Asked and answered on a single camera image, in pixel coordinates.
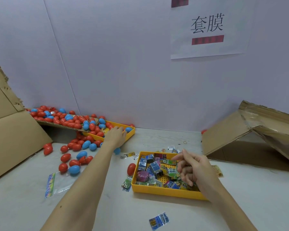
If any blue packet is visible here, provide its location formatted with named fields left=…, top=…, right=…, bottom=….
left=149, top=212, right=170, bottom=231

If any white paper sign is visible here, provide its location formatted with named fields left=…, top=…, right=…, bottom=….
left=171, top=0, right=258, bottom=60

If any torn flattened cardboard box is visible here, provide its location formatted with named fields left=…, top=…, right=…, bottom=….
left=201, top=100, right=289, bottom=174

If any yellow plastic tray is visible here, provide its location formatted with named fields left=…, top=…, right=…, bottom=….
left=131, top=151, right=209, bottom=201

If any tall brown cardboard box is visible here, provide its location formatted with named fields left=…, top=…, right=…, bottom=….
left=0, top=58, right=54, bottom=183

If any brown cardboard sheet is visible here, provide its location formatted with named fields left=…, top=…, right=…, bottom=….
left=36, top=119, right=85, bottom=130

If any yellow tray under eggs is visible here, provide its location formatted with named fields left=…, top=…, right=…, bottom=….
left=84, top=120, right=136, bottom=142

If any pile of plastic eggs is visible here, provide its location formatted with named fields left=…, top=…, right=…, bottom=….
left=28, top=105, right=136, bottom=176

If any clear bag with coloured label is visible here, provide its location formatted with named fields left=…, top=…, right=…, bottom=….
left=44, top=166, right=87, bottom=199

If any person's left forearm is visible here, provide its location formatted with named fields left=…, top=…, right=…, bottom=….
left=41, top=144, right=118, bottom=231

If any person's right hand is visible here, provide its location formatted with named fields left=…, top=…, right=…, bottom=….
left=171, top=149, right=224, bottom=200

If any person's left hand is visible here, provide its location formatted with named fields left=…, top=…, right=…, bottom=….
left=103, top=126, right=128, bottom=152

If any yellow label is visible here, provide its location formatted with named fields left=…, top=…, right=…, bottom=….
left=212, top=164, right=224, bottom=178

